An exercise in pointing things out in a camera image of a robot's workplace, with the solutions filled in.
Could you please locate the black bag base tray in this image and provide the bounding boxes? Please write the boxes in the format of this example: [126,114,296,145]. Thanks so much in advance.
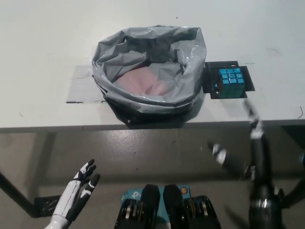
[102,88,203,129]

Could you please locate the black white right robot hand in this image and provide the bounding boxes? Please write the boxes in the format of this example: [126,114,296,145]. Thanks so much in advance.
[207,99,284,206]

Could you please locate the black ribbed robot body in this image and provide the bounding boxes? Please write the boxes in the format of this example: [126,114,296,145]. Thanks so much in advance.
[115,183,219,229]

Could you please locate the grey plastic-lined bin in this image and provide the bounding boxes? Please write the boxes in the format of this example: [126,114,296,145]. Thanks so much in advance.
[91,24,206,115]

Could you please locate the rubik's cube blue orange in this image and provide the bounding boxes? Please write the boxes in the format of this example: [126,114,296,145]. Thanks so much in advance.
[213,68,246,98]

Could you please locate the teal tp-link box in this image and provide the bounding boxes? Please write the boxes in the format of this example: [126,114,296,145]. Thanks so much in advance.
[120,185,191,218]

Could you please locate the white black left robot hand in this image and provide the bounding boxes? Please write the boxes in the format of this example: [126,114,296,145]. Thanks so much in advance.
[51,158,101,221]

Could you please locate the black square cube holder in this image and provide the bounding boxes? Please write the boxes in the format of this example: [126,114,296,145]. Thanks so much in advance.
[202,61,255,100]

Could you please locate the black table leg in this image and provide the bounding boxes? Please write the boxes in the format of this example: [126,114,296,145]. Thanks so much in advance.
[283,176,305,208]

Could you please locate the clear tape sheet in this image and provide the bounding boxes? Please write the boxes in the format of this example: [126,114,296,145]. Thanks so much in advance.
[66,64,108,104]

